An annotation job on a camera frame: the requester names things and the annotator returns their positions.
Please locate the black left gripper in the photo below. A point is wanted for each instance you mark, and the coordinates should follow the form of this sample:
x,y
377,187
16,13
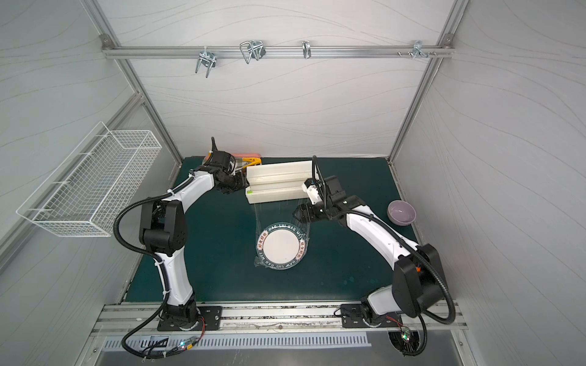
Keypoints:
x,y
238,180

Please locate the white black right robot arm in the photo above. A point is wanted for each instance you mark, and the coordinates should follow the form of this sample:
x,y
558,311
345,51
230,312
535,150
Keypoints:
x,y
419,284

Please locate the metal bracket clamp right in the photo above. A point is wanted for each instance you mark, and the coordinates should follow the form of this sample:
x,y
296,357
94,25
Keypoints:
x,y
417,51

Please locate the cream plastic wrap dispenser box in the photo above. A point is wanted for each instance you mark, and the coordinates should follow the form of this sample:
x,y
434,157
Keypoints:
x,y
277,182

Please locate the yellow handled tongs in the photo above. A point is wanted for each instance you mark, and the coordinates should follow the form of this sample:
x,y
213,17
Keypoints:
x,y
243,163

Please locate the pink tray checkered cloth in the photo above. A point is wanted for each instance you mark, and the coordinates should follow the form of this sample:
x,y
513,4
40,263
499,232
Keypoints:
x,y
246,154

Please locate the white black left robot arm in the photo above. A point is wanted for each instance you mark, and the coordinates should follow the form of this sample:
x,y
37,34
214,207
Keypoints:
x,y
164,229

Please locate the white wire basket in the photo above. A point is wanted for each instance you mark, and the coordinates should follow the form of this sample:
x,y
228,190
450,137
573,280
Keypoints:
x,y
85,193

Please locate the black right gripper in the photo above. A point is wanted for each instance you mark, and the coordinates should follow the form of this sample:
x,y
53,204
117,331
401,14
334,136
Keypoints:
x,y
304,213

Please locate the white slotted vent strip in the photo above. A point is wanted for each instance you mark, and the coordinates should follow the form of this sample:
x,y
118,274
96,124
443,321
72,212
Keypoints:
x,y
212,341

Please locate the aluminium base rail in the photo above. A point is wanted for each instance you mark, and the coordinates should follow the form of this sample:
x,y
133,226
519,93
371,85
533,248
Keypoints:
x,y
255,317

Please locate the lilac ceramic bowl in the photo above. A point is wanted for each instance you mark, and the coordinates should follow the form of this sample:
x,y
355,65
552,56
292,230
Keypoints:
x,y
401,213

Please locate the small metal hook clamp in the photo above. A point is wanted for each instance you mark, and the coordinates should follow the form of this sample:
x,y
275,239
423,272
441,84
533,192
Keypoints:
x,y
306,49

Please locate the clear plastic wrap sheet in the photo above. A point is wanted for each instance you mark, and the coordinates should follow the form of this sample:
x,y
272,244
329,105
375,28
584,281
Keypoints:
x,y
280,211

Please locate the metal U-bolt clamp middle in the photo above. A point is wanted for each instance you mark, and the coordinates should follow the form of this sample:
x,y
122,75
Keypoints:
x,y
252,50

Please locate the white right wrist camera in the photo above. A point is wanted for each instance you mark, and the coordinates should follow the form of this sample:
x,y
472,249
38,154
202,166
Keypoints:
x,y
312,191

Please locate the metal u-bolt clamp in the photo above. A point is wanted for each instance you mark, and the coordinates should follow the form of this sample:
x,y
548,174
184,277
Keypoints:
x,y
252,50
206,61

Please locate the white plate green rim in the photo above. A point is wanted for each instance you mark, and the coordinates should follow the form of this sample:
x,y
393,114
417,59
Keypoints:
x,y
281,246

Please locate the aluminium top rail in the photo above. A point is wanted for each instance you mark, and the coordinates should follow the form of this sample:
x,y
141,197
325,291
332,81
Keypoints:
x,y
272,52

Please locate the metal U-bolt clamp left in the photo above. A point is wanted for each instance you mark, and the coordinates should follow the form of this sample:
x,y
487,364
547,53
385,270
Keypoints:
x,y
206,61

